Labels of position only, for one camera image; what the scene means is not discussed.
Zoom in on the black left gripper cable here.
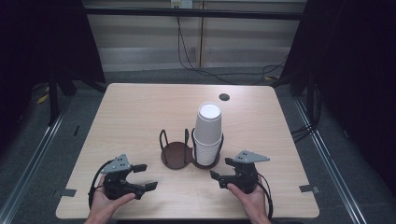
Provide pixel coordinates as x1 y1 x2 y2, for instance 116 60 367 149
88 159 115 210

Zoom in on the black metal stand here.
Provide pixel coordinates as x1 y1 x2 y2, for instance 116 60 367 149
46 71 78 127

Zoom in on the black wire double cup holder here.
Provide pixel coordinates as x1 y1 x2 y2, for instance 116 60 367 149
158 127 225 171

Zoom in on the black curtain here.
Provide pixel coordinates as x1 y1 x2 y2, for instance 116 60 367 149
281 0 396 194
0 0 106 147

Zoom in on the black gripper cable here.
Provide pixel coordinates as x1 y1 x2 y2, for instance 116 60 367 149
88 159 115 210
256 172 275 220

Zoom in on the long black wall cable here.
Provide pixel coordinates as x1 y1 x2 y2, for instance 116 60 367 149
176 7 288 87

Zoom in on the black floor cable bundle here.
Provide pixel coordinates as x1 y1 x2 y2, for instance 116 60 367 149
290 83 323 144

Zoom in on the black horizontal metal bar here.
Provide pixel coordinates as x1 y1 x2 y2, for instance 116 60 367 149
83 7 304 21

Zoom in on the grey tape strip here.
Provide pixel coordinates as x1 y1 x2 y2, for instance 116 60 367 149
52 188 78 198
298 184 320 194

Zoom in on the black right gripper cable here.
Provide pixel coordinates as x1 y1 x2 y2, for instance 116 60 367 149
256 172 275 220

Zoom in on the white wall socket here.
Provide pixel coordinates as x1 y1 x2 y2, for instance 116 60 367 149
170 0 194 9

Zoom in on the person's right hand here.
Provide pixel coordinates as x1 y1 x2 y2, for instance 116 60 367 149
226 180 269 220

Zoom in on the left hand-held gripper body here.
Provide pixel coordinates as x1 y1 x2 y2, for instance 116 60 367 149
100 153 135 201

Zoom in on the thin vertical wall trim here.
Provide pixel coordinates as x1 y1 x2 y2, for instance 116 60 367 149
199 1 206 68

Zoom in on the metal floor rail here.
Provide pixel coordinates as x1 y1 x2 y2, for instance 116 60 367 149
0 102 74 224
293 97 362 224

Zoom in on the person's left hand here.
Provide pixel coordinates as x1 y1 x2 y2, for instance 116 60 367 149
88 175 137 222

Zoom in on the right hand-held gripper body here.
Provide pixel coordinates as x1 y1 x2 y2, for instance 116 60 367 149
233 150 271 194

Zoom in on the white paper cup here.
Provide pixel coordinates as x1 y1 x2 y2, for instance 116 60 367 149
193 102 224 146

